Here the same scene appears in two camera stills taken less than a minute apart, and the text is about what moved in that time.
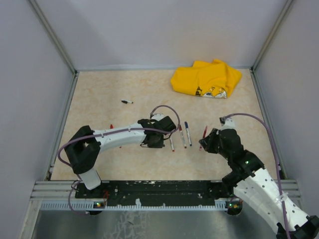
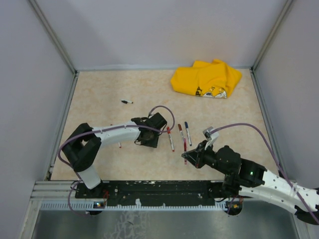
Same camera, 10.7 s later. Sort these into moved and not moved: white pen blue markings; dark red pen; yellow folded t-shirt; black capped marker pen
Moved: dark red pen
Not moved: white pen blue markings; yellow folded t-shirt; black capped marker pen
